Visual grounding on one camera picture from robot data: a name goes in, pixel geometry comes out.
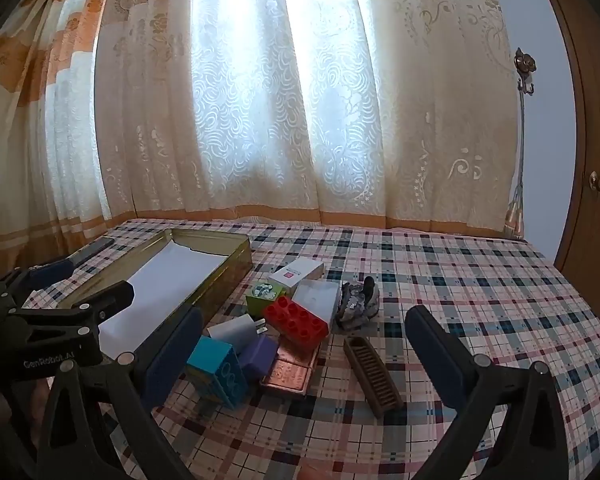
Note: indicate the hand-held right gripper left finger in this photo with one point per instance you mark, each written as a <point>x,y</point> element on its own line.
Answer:
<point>172,360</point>

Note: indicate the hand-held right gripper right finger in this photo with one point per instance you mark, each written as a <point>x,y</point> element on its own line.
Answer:
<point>432,355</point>

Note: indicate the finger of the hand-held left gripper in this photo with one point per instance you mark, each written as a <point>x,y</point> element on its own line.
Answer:
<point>105,300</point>
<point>50,272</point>

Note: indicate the teal cardboard box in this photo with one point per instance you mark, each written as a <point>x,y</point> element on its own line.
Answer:
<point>210,360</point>

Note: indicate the brown ribbed holder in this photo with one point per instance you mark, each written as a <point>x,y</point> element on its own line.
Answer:
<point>375,380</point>

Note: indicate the white charger plug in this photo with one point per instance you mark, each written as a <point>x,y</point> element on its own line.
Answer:
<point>230,331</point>

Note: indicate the golden tin box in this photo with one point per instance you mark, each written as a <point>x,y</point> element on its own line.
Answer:
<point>220,290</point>

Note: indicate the purple block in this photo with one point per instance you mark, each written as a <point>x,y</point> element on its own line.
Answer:
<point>257,355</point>

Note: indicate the green cardboard box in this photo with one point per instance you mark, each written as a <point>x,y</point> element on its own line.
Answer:
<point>260,305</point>

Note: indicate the copper rose tin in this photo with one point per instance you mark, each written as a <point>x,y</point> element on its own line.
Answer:
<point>285,375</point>

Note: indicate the translucent plastic box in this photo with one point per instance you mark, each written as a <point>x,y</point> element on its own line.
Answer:
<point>320,300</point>

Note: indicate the red building block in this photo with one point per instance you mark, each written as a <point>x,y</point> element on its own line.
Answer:
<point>300,327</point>

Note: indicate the white box with red label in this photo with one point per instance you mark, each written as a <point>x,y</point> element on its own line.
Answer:
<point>292,277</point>

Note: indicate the black smartphone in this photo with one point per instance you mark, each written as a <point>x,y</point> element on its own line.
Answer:
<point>95,249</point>

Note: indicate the white paper sheet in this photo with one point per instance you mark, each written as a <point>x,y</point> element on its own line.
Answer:
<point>170,280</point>

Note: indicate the plaid bed sheet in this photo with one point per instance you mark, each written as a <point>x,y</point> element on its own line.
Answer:
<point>455,280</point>

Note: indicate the curtain tieback tassel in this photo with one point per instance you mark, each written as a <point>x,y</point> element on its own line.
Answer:
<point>515,215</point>

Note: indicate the wooden door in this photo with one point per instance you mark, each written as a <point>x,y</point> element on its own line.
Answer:
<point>590,235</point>

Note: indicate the brass door knob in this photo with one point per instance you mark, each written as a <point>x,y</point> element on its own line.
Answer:
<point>597,182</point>

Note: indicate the cream patterned curtain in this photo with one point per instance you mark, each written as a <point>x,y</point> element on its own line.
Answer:
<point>280,110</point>

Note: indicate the brass wall hook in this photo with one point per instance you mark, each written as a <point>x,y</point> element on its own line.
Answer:
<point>525,62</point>

